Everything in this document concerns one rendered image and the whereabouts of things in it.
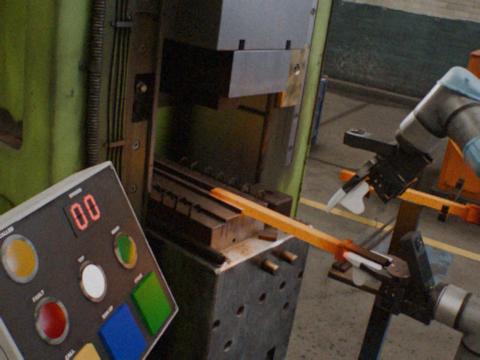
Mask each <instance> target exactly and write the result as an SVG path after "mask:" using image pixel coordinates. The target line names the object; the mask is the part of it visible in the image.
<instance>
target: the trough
mask: <svg viewBox="0 0 480 360"><path fill-rule="evenodd" d="M153 167H155V168H157V169H159V170H162V171H165V172H166V173H168V174H169V175H171V176H175V177H176V178H178V179H181V180H182V181H185V182H188V183H190V184H192V185H194V186H195V187H197V188H199V189H202V190H204V191H207V192H209V193H211V190H212V189H215V188H214V187H211V186H209V185H208V184H205V183H203V182H201V181H198V180H196V179H193V178H191V177H190V176H186V175H184V174H183V173H181V172H179V171H177V170H175V169H171V168H169V167H167V166H164V165H163V164H160V163H157V162H156V161H154V160H153Z"/></svg>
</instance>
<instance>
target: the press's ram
mask: <svg viewBox="0 0 480 360"><path fill-rule="evenodd" d="M311 3H312V0H167V5H166V23H165V24H164V39H169V40H173V41H178V42H181V43H185V44H191V45H194V46H199V47H202V48H206V49H211V50H214V51H238V50H242V51H253V50H284V49H287V50H302V49H304V45H305V41H306V33H307V28H308V22H309V15H310V11H311Z"/></svg>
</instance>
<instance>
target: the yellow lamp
mask: <svg viewBox="0 0 480 360"><path fill-rule="evenodd" d="M6 262H7V264H8V266H9V268H10V269H11V271H12V272H13V273H14V274H16V275H17V276H21V277H23V278H24V277H27V276H29V275H30V274H31V273H32V271H33V269H34V264H35V261H34V253H33V251H32V250H31V247H30V246H29V245H28V244H27V243H25V242H24V241H22V240H18V239H17V240H14V241H12V242H11V243H10V244H9V246H8V248H7V250H6Z"/></svg>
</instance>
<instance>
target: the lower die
mask: <svg viewBox="0 0 480 360"><path fill-rule="evenodd" d="M154 161H156V162H157V163H160V164H163V165H164V166H167V167H169V168H171V169H175V170H177V171H179V172H181V173H183V174H184V175H186V176H190V177H191V178H193V179H196V180H198V181H201V182H203V183H205V184H208V185H209V186H211V187H214V188H215V189H217V188H220V189H224V190H226V191H229V192H231V193H233V194H236V195H238V196H241V197H242V198H243V199H247V200H249V201H252V202H254V203H255V204H259V205H261V206H264V207H266V208H267V204H268V203H266V202H264V201H262V200H260V199H255V198H254V196H251V195H249V194H245V193H244V192H243V193H241V192H240V191H239V190H237V189H233V188H231V187H228V186H227V185H226V184H224V183H221V182H219V181H214V179H212V178H209V177H207V176H204V175H203V176H202V175H201V173H199V172H197V171H194V170H190V169H189V168H187V167H185V166H182V165H178V164H177V163H175V161H172V160H169V159H167V158H164V157H162V156H160V155H157V154H155V153H154ZM154 182H158V183H159V184H161V192H158V186H157V185H154V187H153V188H152V189H151V201H150V210H151V213H150V214H151V215H153V216H155V217H157V218H158V216H160V209H161V195H162V194H163V192H164V191H165V190H167V189H171V190H172V191H173V192H174V197H173V199H172V200H171V192H170V191H168V192H166V193H165V195H164V205H163V215H162V216H163V220H164V221H165V222H167V223H169V225H171V224H172V223H173V220H174V204H175V201H176V200H177V199H178V197H179V196H181V195H184V196H185V197H187V200H188V201H187V205H184V199H180V200H179V201H178V204H177V210H176V227H177V229H179V230H180V231H182V232H184V233H186V230H187V221H188V214H189V207H190V206H191V205H192V204H193V203H194V202H198V203H200V204H201V213H198V206H197V205H195V206H194V207H193V208H192V210H191V220H190V227H189V231H190V234H191V236H192V237H194V238H195V239H198V240H199V241H201V242H203V243H205V244H207V245H209V246H212V248H214V249H216V250H217V251H219V250H221V249H225V248H226V247H228V246H230V245H232V244H235V243H237V242H239V241H241V240H243V239H247V238H249V237H251V236H253V235H255V234H257V233H259V232H260V229H261V230H264V222H262V221H260V220H258V219H255V218H254V217H251V216H249V215H247V214H244V209H243V208H241V207H240V206H237V205H236V204H232V203H230V202H228V201H226V200H224V199H220V198H219V197H218V196H216V195H214V194H210V193H209V192H207V191H204V190H202V189H199V188H197V187H195V186H194V185H192V184H190V183H188V182H185V181H182V180H181V179H178V178H176V177H175V176H171V175H169V174H168V173H166V172H165V171H162V170H159V169H157V168H155V167H153V171H152V181H151V184H153V183H154ZM233 239H236V241H235V242H233V241H232V240H233Z"/></svg>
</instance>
